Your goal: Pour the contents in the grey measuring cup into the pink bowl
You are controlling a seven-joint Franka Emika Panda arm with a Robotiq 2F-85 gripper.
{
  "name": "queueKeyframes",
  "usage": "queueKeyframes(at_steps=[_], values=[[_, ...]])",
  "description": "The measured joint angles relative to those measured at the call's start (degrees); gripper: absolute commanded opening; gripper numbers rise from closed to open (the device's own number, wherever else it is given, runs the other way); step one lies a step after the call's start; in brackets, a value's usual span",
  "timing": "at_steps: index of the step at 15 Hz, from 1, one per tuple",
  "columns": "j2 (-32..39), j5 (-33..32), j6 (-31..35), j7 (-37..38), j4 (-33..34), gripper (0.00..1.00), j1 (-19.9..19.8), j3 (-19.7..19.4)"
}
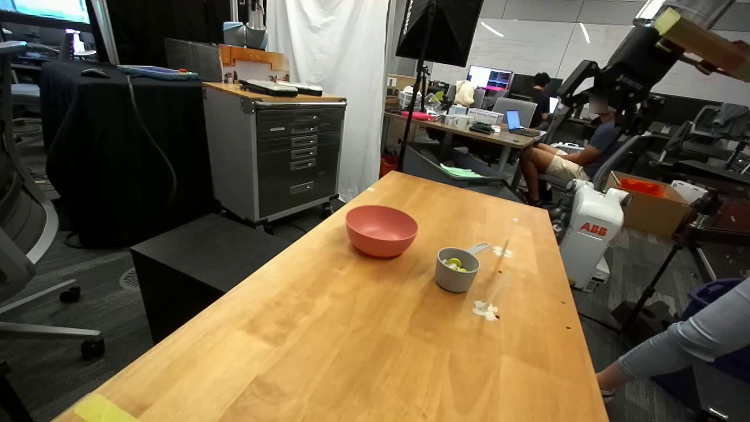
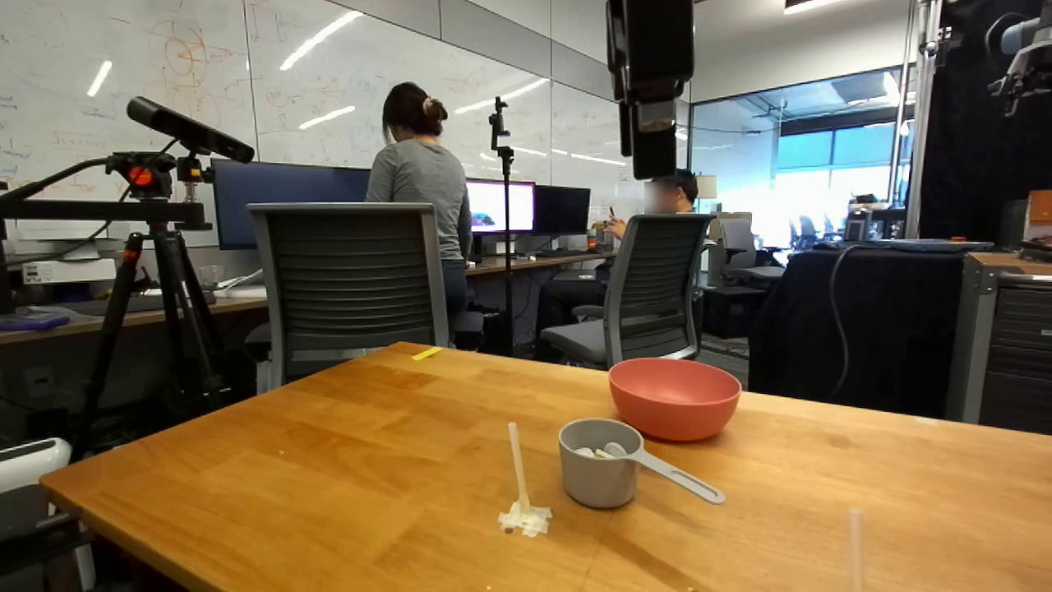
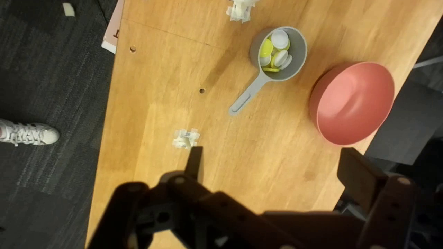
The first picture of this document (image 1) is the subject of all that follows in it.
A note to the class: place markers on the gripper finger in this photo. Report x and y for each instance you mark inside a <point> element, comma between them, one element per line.
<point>641,117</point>
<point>571,79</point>

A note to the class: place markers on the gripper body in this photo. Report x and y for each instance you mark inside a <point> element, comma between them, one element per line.
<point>640,61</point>

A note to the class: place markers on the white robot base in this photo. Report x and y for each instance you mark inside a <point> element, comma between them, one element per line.
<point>589,234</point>

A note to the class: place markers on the grey measuring cup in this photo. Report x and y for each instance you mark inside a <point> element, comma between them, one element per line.
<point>456,278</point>

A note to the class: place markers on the pink bowl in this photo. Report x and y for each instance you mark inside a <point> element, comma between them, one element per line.
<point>381,231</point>

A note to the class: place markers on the person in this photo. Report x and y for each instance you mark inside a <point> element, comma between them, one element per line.
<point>540,97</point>
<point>571,161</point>

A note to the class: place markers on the open laptop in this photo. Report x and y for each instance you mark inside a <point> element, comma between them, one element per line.
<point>518,124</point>

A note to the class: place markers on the row of office chairs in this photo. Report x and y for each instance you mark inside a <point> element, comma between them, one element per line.
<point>715,135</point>

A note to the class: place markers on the monitor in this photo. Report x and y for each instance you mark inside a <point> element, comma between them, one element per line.
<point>490,77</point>
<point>47,10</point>

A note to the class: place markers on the cardboard box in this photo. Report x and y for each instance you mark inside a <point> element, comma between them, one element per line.
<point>650,211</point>

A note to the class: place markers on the wooden desk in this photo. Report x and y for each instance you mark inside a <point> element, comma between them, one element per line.
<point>469,138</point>

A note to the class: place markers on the black softbox on stand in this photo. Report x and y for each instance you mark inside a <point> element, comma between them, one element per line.
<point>439,29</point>

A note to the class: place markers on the green paper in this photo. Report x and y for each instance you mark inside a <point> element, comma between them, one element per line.
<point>462,171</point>

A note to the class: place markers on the grey tray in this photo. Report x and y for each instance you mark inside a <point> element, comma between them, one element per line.
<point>454,176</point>

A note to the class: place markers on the white tape piece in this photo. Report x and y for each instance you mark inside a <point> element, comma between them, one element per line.
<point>502,252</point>
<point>486,309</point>

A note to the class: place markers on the blue bin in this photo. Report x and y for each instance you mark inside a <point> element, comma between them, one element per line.
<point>712,293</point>

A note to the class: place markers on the green and yellow pieces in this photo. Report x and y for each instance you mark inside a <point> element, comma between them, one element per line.
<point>454,264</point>

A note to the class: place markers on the white curtain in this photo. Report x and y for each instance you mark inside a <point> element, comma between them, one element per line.
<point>334,58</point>

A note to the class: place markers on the black flat device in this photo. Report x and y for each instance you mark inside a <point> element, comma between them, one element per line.
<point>269,88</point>
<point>309,89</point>

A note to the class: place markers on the grey tool cabinet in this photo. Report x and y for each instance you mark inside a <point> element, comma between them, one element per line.
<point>275,152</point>

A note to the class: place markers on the wooden box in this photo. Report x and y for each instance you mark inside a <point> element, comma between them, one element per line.
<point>255,61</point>

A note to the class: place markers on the black box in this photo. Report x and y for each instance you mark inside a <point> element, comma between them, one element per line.
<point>199,264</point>

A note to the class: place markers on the black draped table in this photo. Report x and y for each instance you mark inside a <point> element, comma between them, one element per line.
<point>105,152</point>

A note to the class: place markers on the computer mouse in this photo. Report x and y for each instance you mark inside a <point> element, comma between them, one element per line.
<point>95,73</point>

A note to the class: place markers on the grey office chair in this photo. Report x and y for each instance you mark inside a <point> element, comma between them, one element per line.
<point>20,234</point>

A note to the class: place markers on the yellow tape piece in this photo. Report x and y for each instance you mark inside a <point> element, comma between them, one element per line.
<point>102,409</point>

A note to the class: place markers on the camera on tripod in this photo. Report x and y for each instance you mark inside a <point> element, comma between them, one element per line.
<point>674,264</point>

